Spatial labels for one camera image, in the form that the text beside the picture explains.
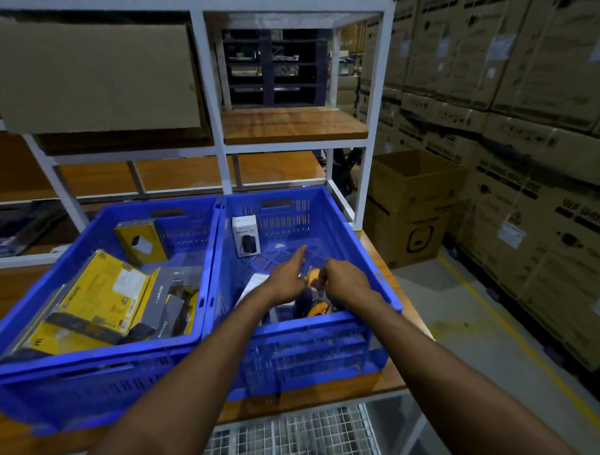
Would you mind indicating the person's left hand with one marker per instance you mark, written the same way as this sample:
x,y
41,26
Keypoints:
x,y
288,283

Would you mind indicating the person's right hand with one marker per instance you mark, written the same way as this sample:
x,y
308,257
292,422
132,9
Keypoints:
x,y
347,285

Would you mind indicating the small white box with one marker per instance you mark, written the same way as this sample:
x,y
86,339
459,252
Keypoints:
x,y
319,309

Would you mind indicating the blue plastic crate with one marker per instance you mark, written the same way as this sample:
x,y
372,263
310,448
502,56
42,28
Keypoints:
x,y
78,394
305,353

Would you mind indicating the yellow sample box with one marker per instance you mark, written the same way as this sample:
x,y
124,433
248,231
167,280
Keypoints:
x,y
128,231

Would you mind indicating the group of yellow charger boxes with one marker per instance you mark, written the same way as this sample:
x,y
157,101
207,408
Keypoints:
x,y
101,286

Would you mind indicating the person's left forearm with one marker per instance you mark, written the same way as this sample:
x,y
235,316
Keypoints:
x,y
186,393

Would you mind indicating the person's right forearm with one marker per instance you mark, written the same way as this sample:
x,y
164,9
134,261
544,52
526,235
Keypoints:
x,y
461,397

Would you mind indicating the dark metal storage rack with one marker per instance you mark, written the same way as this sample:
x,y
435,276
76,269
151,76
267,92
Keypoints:
x,y
266,76

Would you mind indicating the open brown cardboard box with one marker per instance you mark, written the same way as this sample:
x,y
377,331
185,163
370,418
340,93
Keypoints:
x,y
408,228

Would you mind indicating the white metal shelving rack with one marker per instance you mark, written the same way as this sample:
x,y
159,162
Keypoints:
x,y
289,126

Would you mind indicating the black flat case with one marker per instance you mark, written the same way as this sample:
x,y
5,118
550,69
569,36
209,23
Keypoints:
x,y
20,225

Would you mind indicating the flat brown cardboard box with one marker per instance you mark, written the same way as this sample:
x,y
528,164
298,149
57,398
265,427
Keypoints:
x,y
89,75

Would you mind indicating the stack of large cardboard cartons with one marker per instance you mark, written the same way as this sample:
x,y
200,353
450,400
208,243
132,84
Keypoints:
x,y
531,61

